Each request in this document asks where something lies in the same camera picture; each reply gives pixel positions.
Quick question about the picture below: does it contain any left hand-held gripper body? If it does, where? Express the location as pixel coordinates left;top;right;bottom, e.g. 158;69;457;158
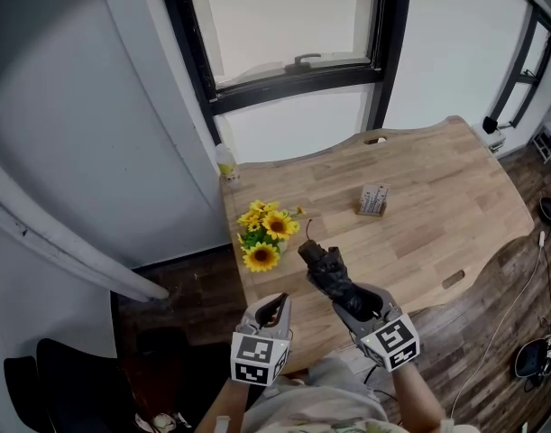
230;322;292;386

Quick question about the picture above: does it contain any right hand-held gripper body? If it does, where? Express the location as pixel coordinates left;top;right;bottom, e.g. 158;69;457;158
349;314;421;373

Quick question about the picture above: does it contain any black umbrella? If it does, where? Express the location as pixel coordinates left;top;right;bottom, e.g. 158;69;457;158
297;217;372;323

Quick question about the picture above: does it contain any person's left forearm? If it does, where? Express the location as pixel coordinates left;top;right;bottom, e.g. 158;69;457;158
195;378;252;433

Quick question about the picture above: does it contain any person's right forearm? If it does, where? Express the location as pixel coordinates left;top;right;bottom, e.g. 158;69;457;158
390;362;444;433

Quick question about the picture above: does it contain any person's grey clothing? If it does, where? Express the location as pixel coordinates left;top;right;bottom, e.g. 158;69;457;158
242;349;482;433

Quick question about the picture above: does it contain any sunflower bouquet in white pot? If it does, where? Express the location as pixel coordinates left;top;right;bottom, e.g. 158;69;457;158
234;198;308;274

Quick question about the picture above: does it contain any brown bag with floral cloth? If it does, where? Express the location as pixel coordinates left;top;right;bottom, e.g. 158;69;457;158
119;349;194;433

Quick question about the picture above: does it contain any light wooden table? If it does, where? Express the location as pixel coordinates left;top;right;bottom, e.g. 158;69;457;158
218;115;536;376

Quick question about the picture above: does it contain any white bottle with yellow label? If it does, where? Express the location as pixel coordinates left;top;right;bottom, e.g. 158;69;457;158
213;143;242;185

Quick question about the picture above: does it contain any black office chair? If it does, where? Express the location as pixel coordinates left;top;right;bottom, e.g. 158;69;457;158
3;327;200;433

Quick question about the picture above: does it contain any thick white pipe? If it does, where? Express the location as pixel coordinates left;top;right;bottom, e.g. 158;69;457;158
0;151;171;301

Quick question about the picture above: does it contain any low white cabinet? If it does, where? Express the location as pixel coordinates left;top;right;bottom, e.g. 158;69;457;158
473;126;508;153

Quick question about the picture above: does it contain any thin white pipe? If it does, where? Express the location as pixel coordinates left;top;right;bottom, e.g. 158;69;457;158
0;203;146;303

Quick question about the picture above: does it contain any white step stool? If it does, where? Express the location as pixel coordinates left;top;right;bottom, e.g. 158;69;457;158
531;121;551;165

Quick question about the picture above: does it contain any white power cable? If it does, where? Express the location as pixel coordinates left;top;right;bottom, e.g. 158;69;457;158
449;229;549;418

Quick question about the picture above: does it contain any black window handle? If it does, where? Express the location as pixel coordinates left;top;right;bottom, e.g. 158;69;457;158
283;52;323;74

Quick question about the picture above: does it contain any narrow black window frame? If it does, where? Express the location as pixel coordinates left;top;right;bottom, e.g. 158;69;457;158
488;4;551;129

